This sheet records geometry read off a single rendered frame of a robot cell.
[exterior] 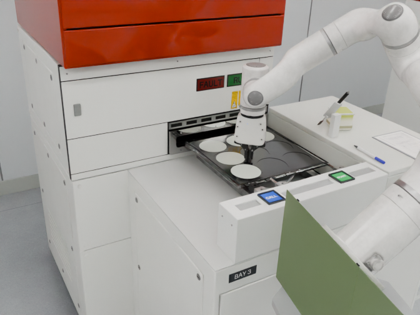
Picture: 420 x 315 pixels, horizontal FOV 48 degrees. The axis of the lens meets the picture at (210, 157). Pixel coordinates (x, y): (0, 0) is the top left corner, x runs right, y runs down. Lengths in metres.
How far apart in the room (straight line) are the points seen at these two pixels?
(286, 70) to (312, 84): 2.76
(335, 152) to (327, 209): 0.33
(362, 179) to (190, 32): 0.72
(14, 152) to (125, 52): 1.83
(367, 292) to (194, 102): 1.02
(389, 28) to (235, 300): 0.84
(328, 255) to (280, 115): 0.99
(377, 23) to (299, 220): 0.57
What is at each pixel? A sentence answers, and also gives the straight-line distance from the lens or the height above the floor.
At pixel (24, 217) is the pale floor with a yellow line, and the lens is 3.09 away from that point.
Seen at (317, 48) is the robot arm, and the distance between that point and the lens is 1.49.
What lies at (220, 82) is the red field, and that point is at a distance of 1.79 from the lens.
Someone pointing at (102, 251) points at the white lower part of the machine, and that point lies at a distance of 1.89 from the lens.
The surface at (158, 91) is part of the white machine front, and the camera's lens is 1.68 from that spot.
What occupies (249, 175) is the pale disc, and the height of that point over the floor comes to 0.90.
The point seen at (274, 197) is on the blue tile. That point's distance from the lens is 1.32.
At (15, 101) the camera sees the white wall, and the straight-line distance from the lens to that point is 3.13.
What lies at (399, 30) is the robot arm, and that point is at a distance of 1.35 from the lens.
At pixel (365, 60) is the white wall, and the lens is 4.58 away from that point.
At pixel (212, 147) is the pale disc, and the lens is 1.72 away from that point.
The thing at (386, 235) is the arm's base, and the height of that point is 1.05.
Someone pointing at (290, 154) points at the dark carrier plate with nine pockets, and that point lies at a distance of 1.72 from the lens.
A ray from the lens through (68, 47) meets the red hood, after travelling 1.49.
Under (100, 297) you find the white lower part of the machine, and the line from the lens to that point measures 2.03.
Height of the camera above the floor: 1.64
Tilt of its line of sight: 26 degrees down
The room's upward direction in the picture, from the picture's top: 2 degrees clockwise
